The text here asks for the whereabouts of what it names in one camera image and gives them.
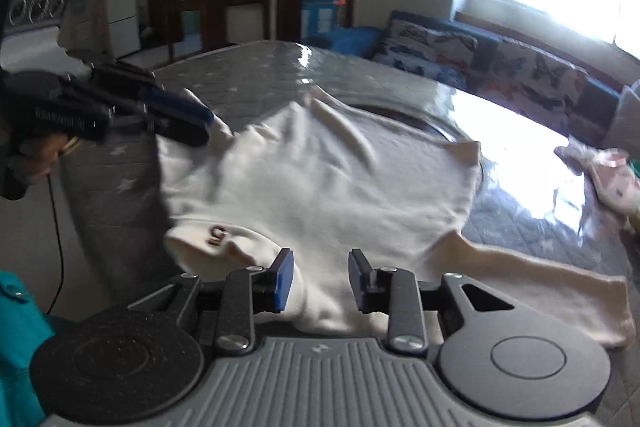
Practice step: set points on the round dark table heater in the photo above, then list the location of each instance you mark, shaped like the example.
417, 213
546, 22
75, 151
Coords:
400, 117

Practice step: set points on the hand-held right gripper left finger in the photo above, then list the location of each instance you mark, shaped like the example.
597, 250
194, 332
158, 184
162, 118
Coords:
284, 279

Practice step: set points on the white refrigerator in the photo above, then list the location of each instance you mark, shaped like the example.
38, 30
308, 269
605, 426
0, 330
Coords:
122, 12

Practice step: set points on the person's left hand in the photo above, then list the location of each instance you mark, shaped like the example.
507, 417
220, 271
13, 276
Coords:
47, 157

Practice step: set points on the grey pillow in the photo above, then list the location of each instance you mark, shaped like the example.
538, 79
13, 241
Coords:
627, 112

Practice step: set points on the cream sweatshirt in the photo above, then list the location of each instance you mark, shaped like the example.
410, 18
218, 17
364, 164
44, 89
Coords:
325, 187

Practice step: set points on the butterfly print cushion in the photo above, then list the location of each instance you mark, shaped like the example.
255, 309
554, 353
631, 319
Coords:
425, 52
535, 82

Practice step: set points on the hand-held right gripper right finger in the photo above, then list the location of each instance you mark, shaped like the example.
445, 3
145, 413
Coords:
357, 282

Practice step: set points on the blue baby fence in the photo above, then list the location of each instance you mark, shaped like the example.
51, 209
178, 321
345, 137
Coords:
322, 17

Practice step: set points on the pink white clothes in plastic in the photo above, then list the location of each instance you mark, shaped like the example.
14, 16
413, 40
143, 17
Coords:
605, 177

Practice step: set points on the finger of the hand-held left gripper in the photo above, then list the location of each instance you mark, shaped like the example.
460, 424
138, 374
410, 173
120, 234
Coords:
175, 106
175, 130

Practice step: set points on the blue sofa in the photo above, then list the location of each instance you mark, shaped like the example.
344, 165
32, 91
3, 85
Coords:
360, 39

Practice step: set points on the person's teal jacket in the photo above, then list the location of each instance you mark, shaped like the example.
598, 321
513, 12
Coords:
20, 347

